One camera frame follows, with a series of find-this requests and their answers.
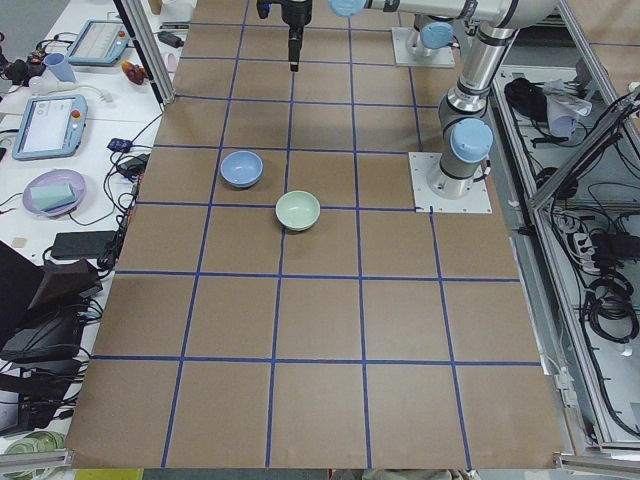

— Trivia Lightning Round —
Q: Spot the blue bowl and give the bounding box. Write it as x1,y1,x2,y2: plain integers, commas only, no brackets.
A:
220,151,264,189

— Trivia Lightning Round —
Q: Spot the green plates stack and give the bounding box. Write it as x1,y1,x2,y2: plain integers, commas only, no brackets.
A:
5,431,65,454

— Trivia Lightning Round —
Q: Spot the pink cup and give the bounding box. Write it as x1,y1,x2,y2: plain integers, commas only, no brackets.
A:
163,52,178,73

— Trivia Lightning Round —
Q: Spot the far teach pendant tablet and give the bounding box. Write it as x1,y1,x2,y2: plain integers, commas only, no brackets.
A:
66,20,130,66

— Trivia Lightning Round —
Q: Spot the aluminium frame post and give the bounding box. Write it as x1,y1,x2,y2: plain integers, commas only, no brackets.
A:
113,0,175,106

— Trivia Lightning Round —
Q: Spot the small blue black device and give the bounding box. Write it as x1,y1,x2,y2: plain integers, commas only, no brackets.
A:
107,138,133,153

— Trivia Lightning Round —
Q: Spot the blue plastic cup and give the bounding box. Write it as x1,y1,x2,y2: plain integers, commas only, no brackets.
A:
43,53,76,83

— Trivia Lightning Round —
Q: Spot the teach pendant tablet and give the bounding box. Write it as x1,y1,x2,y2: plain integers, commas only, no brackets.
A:
66,20,130,66
12,95,88,161

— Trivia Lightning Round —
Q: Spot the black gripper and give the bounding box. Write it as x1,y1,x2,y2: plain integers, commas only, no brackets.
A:
256,0,313,73

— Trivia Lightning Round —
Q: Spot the green bowl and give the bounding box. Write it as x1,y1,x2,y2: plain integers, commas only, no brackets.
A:
275,191,321,232

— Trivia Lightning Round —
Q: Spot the teal sponge block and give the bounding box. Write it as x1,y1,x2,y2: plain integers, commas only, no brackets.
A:
29,183,76,211

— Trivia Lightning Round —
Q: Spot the near teach pendant tablet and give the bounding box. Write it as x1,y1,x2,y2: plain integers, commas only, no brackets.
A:
12,95,88,161

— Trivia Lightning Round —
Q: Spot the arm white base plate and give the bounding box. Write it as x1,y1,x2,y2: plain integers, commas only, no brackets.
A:
391,27,455,69
408,152,492,214

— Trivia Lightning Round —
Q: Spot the black power adapter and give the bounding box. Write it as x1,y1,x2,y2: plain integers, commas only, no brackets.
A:
51,230,116,260

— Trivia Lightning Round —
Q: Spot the red toy fruit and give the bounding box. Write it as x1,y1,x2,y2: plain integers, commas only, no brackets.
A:
121,61,148,85

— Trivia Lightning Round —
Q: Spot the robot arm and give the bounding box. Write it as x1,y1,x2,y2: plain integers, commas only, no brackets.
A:
329,1,557,200
405,14,454,57

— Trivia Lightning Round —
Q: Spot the purple plate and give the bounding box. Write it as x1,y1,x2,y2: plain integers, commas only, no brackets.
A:
22,169,87,218

